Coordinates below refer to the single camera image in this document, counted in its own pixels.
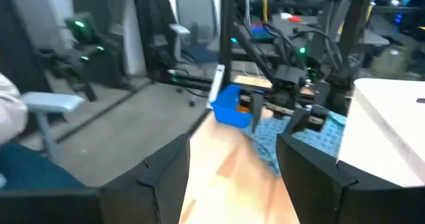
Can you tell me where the grey office chair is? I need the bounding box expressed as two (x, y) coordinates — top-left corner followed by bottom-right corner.
(168, 0), (220, 108)

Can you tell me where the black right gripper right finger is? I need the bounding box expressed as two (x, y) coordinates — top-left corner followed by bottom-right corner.
(276, 133), (425, 224)

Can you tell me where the white perforated plastic basket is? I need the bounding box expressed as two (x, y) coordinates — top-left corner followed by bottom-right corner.
(337, 77), (425, 188)

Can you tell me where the person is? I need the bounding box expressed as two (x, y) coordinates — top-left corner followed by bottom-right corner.
(0, 72), (84, 190)

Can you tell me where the white frame bracket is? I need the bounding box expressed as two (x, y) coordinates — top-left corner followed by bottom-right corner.
(206, 64), (226, 109)

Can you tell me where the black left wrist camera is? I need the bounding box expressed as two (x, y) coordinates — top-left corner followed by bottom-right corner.
(274, 64), (306, 94)

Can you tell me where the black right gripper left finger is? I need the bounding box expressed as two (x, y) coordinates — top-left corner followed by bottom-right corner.
(0, 133), (191, 224)

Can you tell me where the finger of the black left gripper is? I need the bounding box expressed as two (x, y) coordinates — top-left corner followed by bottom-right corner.
(248, 91), (266, 134)
(285, 107), (311, 135)

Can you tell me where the light grey chair armrest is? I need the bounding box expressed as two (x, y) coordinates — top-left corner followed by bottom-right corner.
(20, 91), (86, 165)

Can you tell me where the blue patterned hospital gown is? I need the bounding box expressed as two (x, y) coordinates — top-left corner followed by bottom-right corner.
(240, 110), (348, 177)

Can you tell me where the blue plastic bin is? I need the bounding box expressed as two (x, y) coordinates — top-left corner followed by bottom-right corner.
(211, 84), (253, 129)

